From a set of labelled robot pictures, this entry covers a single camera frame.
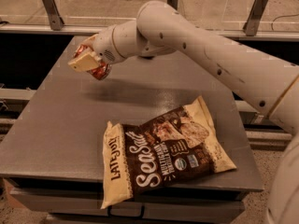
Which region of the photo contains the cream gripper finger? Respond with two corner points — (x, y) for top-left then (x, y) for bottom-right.
(79, 35), (96, 49)
(68, 52), (101, 72)

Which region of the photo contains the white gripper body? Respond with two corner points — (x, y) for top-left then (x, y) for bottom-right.
(93, 26), (120, 64)

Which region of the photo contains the red coke can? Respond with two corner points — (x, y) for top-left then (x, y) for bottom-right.
(69, 45), (111, 80)

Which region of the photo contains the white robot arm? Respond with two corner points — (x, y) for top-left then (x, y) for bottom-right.
(69, 1), (299, 224)

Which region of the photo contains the tortilla chips bag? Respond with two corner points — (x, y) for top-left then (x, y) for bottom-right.
(101, 97), (236, 209)

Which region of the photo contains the grey drawer front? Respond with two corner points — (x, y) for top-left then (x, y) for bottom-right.
(10, 188), (245, 224)

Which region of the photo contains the left metal rail bracket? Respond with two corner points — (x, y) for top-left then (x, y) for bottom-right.
(42, 0), (64, 31)

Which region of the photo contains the right metal rail bracket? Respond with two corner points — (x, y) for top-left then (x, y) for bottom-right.
(243, 0), (269, 36)

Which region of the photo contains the black drawer handle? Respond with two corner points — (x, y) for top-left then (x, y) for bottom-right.
(107, 203), (145, 218)

